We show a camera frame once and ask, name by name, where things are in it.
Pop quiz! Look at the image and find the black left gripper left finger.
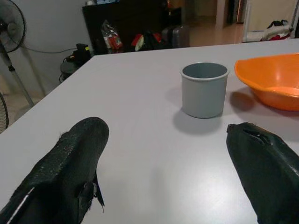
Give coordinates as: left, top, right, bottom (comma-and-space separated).
0, 117, 110, 224

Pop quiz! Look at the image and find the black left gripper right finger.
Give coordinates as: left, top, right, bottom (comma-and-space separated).
227, 122, 299, 224

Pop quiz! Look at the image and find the black fan guard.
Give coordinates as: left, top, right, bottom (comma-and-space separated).
0, 92, 10, 134

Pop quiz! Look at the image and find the orange plastic basin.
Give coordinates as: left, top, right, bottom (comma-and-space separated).
234, 53, 299, 112

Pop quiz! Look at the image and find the dark round bin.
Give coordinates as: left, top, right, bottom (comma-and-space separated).
58, 60, 82, 83

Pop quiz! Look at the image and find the grey cylindrical cup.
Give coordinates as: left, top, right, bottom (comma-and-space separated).
179, 62, 230, 119

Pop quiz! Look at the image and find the black device with yellow label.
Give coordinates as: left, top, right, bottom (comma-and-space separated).
70, 43, 91, 66

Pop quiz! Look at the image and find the clear plastic bag with red items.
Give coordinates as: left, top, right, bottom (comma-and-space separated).
100, 20, 124, 50

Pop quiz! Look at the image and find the pile of clothes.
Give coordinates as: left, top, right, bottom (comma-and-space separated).
261, 20, 294, 41

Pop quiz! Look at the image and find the black standing fan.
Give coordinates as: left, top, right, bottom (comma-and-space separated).
0, 0, 36, 109

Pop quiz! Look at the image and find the red and black bag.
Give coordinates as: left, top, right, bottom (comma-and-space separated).
130, 30, 168, 52

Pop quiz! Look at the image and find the white metal rack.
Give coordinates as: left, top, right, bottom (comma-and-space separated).
242, 0, 299, 43

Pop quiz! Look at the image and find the black cabinet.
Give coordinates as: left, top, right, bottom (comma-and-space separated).
82, 0, 183, 56

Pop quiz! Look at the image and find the grey suitcase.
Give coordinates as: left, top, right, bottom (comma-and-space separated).
161, 24, 190, 48

